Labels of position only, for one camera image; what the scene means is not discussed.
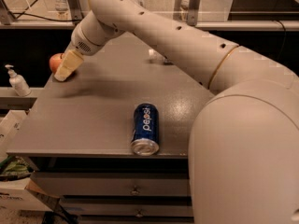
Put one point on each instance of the lower drawer metal knob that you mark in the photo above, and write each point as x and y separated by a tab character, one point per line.
139	214

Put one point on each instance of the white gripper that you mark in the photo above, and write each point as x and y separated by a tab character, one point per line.
81	43

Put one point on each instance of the red apple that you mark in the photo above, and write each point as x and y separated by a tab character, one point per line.
55	61

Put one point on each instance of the green item in box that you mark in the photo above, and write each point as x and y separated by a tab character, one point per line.
14	168

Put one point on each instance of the drawer metal knob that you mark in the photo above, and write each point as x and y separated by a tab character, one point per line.
135	191
139	214

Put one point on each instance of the blue pepsi can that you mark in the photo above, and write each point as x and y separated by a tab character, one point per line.
145	140

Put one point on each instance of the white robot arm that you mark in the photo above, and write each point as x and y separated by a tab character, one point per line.
244	142

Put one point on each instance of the grey metal railing frame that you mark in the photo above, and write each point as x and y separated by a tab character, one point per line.
203	14

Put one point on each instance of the white pump dispenser bottle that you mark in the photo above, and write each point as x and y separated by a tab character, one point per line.
17	82

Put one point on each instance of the top drawer metal knob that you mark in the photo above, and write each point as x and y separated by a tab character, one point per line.
135	191

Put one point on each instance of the grey drawer cabinet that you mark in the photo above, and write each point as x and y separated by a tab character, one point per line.
77	138

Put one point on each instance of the white cardboard box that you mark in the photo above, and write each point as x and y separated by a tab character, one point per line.
15	194

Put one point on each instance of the clear plastic bottle white label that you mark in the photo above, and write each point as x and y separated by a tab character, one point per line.
156	57

